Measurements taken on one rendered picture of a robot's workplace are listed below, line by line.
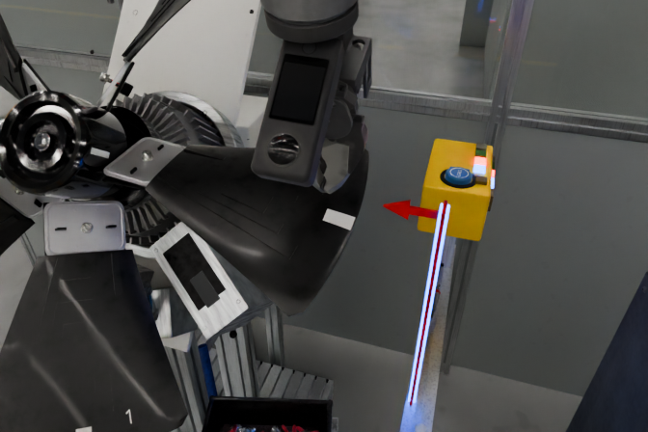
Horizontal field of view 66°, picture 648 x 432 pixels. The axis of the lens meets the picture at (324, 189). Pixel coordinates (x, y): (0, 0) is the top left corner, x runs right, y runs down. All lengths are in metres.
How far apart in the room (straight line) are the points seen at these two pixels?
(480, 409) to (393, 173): 0.86
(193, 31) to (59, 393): 0.58
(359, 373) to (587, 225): 0.90
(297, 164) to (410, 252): 1.16
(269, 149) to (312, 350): 1.55
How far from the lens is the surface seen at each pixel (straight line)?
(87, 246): 0.67
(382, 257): 1.53
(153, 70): 0.93
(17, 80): 0.77
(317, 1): 0.35
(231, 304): 0.67
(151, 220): 0.74
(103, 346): 0.66
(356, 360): 1.86
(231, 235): 0.53
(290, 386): 1.70
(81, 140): 0.60
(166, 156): 0.63
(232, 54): 0.87
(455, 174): 0.78
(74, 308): 0.65
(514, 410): 1.85
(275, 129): 0.37
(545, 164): 1.31
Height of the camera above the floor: 1.49
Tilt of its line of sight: 34 degrees down
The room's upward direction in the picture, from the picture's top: straight up
